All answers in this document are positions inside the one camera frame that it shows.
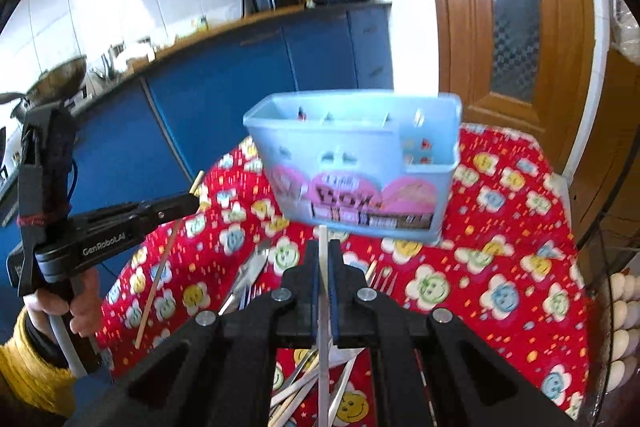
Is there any wooden door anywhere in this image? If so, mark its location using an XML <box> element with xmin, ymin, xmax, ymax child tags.
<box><xmin>435</xmin><ymin>0</ymin><xmax>594</xmax><ymax>172</ymax></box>

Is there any black wire rack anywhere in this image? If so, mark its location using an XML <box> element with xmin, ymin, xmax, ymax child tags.
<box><xmin>574</xmin><ymin>182</ymin><xmax>639</xmax><ymax>426</ymax></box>

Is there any blue base cabinet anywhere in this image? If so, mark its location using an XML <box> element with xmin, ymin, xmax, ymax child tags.
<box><xmin>0</xmin><ymin>1</ymin><xmax>395</xmax><ymax>338</ymax></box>

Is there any white egg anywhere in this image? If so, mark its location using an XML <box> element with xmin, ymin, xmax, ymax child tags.
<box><xmin>605</xmin><ymin>360</ymin><xmax>625</xmax><ymax>393</ymax></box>
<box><xmin>623</xmin><ymin>274</ymin><xmax>640</xmax><ymax>303</ymax></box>
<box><xmin>610</xmin><ymin>273</ymin><xmax>626</xmax><ymax>301</ymax></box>
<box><xmin>612</xmin><ymin>329</ymin><xmax>629</xmax><ymax>361</ymax></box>
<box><xmin>623</xmin><ymin>301</ymin><xmax>640</xmax><ymax>329</ymax></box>

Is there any person's left hand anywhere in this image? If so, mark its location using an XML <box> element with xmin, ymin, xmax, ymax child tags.
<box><xmin>23</xmin><ymin>268</ymin><xmax>102</xmax><ymax>341</ymax></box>

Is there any wok pan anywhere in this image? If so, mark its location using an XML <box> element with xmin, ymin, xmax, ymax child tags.
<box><xmin>1</xmin><ymin>55</ymin><xmax>87</xmax><ymax>106</ymax></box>

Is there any steel fork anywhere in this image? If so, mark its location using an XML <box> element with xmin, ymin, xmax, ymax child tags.
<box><xmin>366</xmin><ymin>261</ymin><xmax>397</xmax><ymax>296</ymax></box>

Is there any steel table knife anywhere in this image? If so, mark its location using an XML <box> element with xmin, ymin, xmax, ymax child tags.
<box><xmin>218</xmin><ymin>239</ymin><xmax>271</xmax><ymax>315</ymax></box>

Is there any light blue utensil box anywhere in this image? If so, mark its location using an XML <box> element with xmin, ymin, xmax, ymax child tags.
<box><xmin>243</xmin><ymin>90</ymin><xmax>462</xmax><ymax>245</ymax></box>

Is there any white plastic chopstick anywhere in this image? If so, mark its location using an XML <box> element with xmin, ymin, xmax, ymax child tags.
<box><xmin>318</xmin><ymin>225</ymin><xmax>331</xmax><ymax>427</ymax></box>

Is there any red smiley tablecloth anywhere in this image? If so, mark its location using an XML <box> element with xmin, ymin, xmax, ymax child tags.
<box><xmin>96</xmin><ymin>124</ymin><xmax>588</xmax><ymax>417</ymax></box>

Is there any yellow sleeve forearm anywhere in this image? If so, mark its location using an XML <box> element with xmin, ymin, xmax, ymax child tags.
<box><xmin>1</xmin><ymin>308</ymin><xmax>75</xmax><ymax>426</ymax></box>

